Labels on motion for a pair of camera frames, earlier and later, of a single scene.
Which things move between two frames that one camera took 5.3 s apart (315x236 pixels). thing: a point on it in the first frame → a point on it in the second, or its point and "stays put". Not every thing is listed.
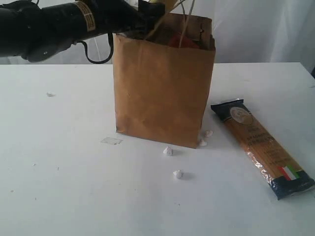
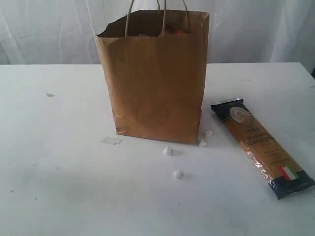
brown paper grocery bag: [163, 78] stays put
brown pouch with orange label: [179, 40] → [173, 31]
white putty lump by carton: [177, 173] stays put
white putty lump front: [202, 143] stays put
